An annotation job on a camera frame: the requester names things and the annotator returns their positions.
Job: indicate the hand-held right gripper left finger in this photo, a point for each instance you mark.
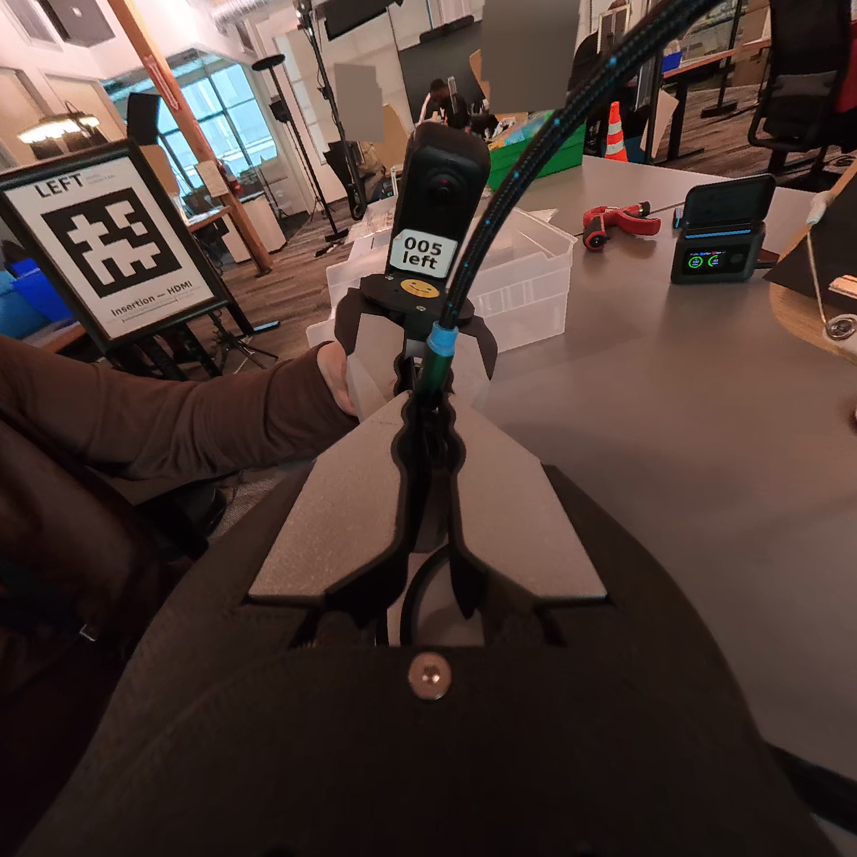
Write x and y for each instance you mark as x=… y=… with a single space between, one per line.
x=335 y=529

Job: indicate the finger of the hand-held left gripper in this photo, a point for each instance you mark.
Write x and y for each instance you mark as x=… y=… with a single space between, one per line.
x=475 y=375
x=375 y=361

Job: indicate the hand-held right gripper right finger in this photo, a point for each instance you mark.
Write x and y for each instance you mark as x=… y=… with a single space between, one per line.
x=522 y=529

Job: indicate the clear plastic bin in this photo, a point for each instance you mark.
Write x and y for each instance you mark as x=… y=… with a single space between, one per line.
x=529 y=281

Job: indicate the person's left forearm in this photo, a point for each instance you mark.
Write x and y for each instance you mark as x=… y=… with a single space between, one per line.
x=167 y=415

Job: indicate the person's left hand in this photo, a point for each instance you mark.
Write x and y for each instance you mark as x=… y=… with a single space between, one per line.
x=333 y=375

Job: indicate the red clamp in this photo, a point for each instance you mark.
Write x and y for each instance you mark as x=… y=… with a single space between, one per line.
x=606 y=221

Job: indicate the green plastic bin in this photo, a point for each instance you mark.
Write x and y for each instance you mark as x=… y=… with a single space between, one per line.
x=549 y=157

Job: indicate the orange traffic cone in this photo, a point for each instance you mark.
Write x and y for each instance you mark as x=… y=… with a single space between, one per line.
x=616 y=140

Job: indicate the framed marker sign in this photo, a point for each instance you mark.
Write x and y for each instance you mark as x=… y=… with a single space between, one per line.
x=114 y=241

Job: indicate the black charging case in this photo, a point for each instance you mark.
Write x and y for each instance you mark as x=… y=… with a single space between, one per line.
x=726 y=207

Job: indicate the black office chair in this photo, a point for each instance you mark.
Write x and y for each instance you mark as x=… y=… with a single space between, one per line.
x=803 y=67

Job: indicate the wooden support post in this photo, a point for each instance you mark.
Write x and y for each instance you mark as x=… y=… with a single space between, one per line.
x=204 y=154

